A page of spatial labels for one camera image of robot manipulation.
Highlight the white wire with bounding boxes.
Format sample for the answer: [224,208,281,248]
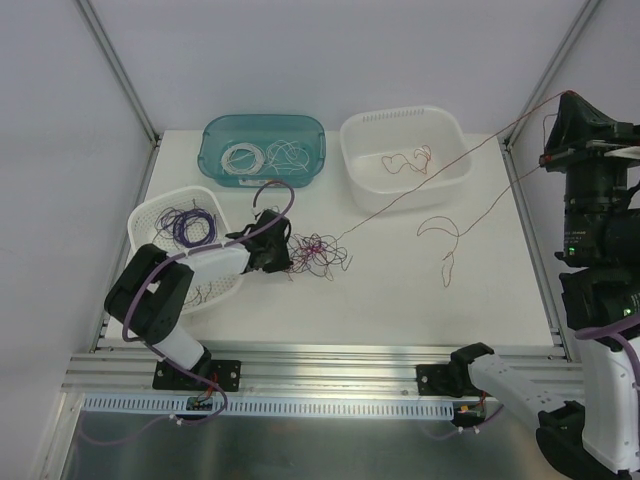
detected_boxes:
[221,142,266,176]
[264,139,314,176]

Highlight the long red wire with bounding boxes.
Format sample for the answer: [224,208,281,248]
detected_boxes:
[337,90,574,289]

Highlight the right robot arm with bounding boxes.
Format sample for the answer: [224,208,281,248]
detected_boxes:
[416,90,639,479]

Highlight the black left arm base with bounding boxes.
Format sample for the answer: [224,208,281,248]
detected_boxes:
[152,359,242,392]

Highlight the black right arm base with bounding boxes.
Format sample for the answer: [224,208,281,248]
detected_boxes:
[415,342,494,398]

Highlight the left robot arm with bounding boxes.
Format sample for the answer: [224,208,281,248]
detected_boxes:
[104,209,291,389]

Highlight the white perforated tray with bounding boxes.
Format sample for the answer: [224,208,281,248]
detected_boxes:
[127,186,243,315]

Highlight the teal plastic bin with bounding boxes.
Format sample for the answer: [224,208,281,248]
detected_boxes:
[197,114,326,188]

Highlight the white tub basket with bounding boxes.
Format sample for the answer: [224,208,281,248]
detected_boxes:
[339,106,473,214]

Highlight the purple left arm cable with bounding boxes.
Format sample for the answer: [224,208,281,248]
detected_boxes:
[121,180,296,344]

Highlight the loose purple wire in tray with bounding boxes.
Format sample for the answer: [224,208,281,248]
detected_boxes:
[182,282,216,309]

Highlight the coiled purple wire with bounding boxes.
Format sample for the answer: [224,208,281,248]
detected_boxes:
[172,208,219,251]

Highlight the coiled white wire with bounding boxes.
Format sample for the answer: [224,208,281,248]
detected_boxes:
[221,142,266,176]

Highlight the red wire in tub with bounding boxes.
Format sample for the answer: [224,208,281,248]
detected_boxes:
[380,144,434,176]

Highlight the aluminium frame rail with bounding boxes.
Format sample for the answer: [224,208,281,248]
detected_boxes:
[62,340,583,399]

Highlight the white slotted cable duct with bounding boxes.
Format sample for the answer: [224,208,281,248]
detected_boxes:
[83,394,454,421]

